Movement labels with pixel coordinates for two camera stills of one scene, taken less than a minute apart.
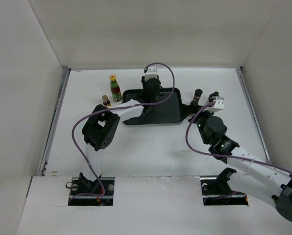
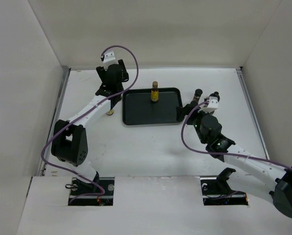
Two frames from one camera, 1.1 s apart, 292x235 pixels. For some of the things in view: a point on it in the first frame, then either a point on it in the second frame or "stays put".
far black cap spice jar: (198, 92) stays put
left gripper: (144, 82) to (102, 72)
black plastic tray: (167, 108) stays put
